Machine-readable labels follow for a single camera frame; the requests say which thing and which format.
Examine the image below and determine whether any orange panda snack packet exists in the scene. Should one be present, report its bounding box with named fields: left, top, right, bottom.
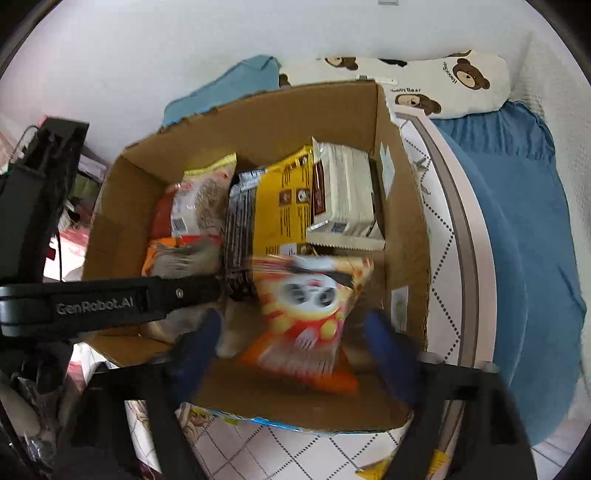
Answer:
left=238, top=254, right=375, bottom=395

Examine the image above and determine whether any blue bed sheet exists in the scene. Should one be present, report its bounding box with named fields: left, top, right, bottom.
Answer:
left=431, top=102, right=587, bottom=446

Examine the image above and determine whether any cardboard box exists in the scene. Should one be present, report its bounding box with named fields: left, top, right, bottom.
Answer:
left=82, top=79, right=432, bottom=437

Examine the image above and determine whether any white diamond pattern quilt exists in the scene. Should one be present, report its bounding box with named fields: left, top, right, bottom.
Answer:
left=69, top=111, right=497, bottom=480

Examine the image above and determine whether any bear print pillow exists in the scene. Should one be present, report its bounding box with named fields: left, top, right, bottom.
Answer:
left=278, top=48, right=511, bottom=116

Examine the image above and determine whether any white wafer packet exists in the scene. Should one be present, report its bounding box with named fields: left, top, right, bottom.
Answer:
left=305, top=137, right=386, bottom=252

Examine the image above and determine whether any light blue cloth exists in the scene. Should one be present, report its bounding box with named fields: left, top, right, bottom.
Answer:
left=163, top=55, right=280, bottom=127

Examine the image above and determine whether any pile of clothes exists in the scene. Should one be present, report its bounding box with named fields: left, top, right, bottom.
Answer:
left=44, top=152, right=109, bottom=283

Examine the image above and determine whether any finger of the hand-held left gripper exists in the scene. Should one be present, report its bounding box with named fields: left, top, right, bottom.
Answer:
left=148, top=275, right=223, bottom=320

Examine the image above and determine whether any yellow snack packet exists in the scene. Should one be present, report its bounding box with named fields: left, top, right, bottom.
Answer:
left=355, top=450, right=451, bottom=480

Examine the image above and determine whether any yellow and black snack bag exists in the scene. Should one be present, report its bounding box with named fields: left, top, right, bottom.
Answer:
left=224, top=145, right=319, bottom=301

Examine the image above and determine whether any clear packet with yellow edge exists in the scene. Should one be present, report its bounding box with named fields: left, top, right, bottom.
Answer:
left=168, top=153, right=238, bottom=238

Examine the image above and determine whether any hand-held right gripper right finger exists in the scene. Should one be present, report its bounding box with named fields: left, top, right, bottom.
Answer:
left=365, top=310, right=539, bottom=480

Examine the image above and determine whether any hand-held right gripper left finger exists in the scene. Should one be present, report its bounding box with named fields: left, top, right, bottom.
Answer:
left=60, top=309, right=225, bottom=480

